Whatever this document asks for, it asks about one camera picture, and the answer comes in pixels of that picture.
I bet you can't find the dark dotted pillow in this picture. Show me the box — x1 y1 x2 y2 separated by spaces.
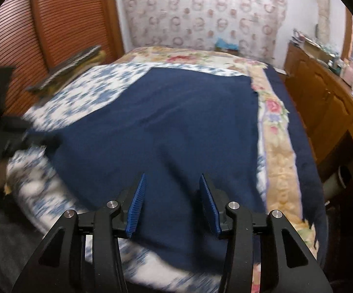
25 45 105 94

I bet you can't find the cardboard box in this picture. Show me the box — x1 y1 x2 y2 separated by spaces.
303 38 331 62

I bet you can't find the red floral blanket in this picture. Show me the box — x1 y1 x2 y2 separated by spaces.
121 46 320 293

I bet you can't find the blue floral white cloth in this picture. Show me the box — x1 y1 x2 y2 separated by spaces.
7 62 250 293

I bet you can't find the navy bedsheet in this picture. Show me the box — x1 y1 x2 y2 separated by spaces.
265 67 329 266

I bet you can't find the beige lace curtain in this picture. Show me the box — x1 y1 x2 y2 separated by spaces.
315 0 331 42

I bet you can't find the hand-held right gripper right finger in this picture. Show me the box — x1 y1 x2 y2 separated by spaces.
197 173 333 293

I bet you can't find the ring patterned curtain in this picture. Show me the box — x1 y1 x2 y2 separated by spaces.
114 0 288 68

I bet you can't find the blue box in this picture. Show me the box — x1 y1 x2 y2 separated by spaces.
214 37 239 56

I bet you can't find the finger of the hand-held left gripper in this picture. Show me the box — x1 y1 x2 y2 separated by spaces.
7 122 62 156

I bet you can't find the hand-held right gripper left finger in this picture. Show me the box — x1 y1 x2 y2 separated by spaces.
12 172 148 293

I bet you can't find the brown slatted wooden wardrobe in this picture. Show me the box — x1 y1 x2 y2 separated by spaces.
0 0 125 119

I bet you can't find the wooden cabinet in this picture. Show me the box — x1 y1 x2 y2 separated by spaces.
283 43 353 184

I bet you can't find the navy printed t-shirt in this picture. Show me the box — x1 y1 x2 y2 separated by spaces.
25 67 267 269

